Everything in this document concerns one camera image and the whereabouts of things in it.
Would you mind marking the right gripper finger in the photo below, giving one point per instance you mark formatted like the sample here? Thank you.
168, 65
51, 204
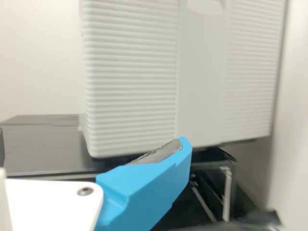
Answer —
144, 183

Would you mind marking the black platform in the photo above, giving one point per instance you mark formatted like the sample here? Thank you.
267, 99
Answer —
43, 149

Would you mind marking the incubator door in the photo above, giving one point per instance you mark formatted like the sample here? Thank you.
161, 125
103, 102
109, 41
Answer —
130, 79

